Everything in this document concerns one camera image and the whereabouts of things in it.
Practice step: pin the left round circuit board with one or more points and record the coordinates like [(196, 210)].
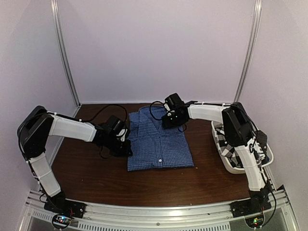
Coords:
[(60, 221)]

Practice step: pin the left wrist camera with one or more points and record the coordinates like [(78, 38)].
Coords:
[(115, 127)]

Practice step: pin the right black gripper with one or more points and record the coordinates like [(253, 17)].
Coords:
[(167, 123)]

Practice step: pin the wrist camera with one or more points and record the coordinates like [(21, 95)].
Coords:
[(173, 102), (115, 127)]

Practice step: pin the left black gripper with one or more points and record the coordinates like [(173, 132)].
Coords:
[(125, 152)]

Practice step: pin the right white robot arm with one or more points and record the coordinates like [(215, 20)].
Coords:
[(239, 132)]

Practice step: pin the black white plaid shirt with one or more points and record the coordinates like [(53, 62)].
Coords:
[(228, 146)]

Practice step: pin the right round circuit board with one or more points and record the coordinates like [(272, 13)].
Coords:
[(255, 222)]

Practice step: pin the aluminium front rail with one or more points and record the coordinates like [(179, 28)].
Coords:
[(210, 217)]

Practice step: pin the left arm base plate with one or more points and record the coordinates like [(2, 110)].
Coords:
[(66, 207)]

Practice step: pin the left aluminium frame post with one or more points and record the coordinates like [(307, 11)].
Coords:
[(63, 54)]

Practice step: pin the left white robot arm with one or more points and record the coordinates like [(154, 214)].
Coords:
[(41, 124)]

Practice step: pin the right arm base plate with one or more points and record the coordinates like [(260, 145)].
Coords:
[(249, 206)]

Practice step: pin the white plastic basket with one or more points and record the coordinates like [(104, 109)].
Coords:
[(240, 166)]

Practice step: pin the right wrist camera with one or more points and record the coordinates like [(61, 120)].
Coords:
[(173, 102)]

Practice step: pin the aluminium frame post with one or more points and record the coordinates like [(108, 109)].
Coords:
[(256, 19), (63, 54)]

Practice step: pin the blue checked long sleeve shirt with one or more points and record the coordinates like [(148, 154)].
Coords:
[(154, 147)]

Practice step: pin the right aluminium frame post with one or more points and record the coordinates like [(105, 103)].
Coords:
[(256, 19)]

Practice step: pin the round circuit board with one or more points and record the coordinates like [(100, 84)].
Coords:
[(255, 222), (60, 221)]

